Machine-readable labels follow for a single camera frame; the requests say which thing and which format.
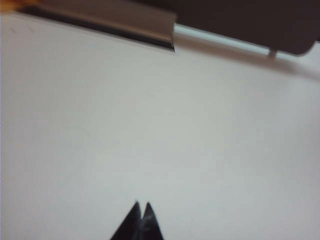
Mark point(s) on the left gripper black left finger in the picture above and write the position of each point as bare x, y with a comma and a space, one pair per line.
130, 225

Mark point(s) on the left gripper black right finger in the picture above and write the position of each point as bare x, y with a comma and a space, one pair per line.
151, 225

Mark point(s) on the orange object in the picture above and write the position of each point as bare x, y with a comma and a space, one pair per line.
10, 3

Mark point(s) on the brown fabric desk partition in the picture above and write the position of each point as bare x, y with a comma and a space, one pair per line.
250, 20

